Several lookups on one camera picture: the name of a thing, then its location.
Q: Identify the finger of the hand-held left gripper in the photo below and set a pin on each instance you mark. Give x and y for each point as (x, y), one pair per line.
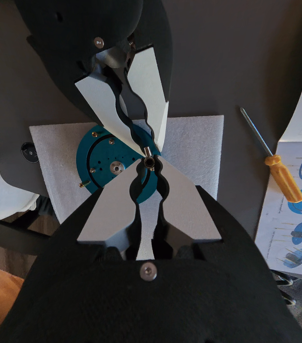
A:
(97, 101)
(151, 85)

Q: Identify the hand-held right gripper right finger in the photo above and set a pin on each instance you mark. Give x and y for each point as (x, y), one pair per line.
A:
(191, 211)

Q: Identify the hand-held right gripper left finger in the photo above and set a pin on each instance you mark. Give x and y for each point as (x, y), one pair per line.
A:
(108, 214)

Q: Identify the blue round base plate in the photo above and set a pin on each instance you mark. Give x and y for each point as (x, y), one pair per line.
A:
(102, 158)

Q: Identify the metal socket wrench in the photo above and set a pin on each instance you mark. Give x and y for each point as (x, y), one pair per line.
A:
(150, 162)

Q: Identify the dark grey desk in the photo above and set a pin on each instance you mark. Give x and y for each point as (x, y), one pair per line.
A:
(220, 67)

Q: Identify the round black desk button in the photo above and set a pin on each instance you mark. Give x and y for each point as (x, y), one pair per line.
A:
(30, 152)

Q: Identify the brass hex standoff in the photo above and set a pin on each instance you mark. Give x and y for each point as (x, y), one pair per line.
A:
(84, 184)
(96, 133)

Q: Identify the white foam sheet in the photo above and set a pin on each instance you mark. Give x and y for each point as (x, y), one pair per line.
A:
(193, 139)

